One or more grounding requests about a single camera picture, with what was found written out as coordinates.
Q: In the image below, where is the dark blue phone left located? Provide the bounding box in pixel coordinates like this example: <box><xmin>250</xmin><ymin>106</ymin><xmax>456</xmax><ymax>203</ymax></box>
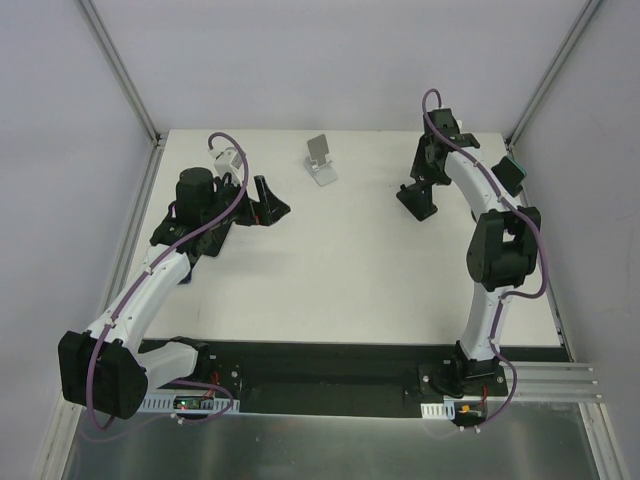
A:
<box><xmin>179</xmin><ymin>271</ymin><xmax>193</xmax><ymax>285</ymax></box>

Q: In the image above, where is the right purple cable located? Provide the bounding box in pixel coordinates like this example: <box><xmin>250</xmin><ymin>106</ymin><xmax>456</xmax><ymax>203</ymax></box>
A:
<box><xmin>421</xmin><ymin>88</ymin><xmax>547</xmax><ymax>434</ymax></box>

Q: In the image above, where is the aluminium frame post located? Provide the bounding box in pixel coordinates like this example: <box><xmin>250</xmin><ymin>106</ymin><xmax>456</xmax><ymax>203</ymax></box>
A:
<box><xmin>504</xmin><ymin>0</ymin><xmax>606</xmax><ymax>153</ymax></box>
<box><xmin>76</xmin><ymin>0</ymin><xmax>162</xmax><ymax>147</ymax></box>

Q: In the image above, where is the right white cable duct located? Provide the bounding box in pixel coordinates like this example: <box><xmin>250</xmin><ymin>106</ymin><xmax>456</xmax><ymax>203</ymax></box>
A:
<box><xmin>420</xmin><ymin>402</ymin><xmax>455</xmax><ymax>421</ymax></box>

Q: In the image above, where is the right aluminium frame post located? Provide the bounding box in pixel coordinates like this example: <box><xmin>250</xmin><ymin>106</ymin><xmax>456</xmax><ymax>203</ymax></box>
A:
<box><xmin>504</xmin><ymin>0</ymin><xmax>606</xmax><ymax>153</ymax></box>

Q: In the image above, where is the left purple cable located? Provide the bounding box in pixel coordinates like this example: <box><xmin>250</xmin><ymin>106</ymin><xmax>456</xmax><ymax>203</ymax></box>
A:
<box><xmin>85</xmin><ymin>131</ymin><xmax>251</xmax><ymax>431</ymax></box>

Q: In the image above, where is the left aluminium frame post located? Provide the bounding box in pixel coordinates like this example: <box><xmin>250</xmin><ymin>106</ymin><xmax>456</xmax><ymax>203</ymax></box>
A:
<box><xmin>76</xmin><ymin>0</ymin><xmax>162</xmax><ymax>147</ymax></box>

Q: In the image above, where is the aluminium rail right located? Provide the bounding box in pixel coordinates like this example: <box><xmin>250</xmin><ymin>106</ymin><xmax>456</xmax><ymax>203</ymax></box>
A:
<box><xmin>514</xmin><ymin>362</ymin><xmax>604</xmax><ymax>403</ymax></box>

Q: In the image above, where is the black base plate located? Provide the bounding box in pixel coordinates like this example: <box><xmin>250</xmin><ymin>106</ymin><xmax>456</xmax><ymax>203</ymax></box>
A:
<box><xmin>139</xmin><ymin>339</ymin><xmax>574</xmax><ymax>418</ymax></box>

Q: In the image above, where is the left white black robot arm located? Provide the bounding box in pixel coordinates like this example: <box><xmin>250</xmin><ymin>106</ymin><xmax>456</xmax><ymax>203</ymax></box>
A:
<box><xmin>58</xmin><ymin>167</ymin><xmax>291</xmax><ymax>419</ymax></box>

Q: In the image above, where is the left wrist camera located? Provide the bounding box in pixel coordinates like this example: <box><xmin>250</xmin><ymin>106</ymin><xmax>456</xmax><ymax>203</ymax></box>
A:
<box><xmin>209</xmin><ymin>147</ymin><xmax>243</xmax><ymax>177</ymax></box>

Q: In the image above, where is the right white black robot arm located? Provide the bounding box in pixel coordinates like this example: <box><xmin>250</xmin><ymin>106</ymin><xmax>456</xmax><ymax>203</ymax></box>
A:
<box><xmin>396</xmin><ymin>108</ymin><xmax>541</xmax><ymax>395</ymax></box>

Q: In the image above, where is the silver phone stand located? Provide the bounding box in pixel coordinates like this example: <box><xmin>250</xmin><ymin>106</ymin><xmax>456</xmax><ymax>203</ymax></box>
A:
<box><xmin>304</xmin><ymin>134</ymin><xmax>338</xmax><ymax>187</ymax></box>

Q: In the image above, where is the purple cable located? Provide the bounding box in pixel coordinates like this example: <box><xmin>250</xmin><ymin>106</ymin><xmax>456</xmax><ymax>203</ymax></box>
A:
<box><xmin>421</xmin><ymin>88</ymin><xmax>547</xmax><ymax>434</ymax></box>
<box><xmin>85</xmin><ymin>131</ymin><xmax>251</xmax><ymax>431</ymax></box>

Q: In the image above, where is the black folding phone stand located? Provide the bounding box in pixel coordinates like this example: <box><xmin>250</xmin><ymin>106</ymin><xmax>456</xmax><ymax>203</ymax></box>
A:
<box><xmin>396</xmin><ymin>181</ymin><xmax>438</xmax><ymax>221</ymax></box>

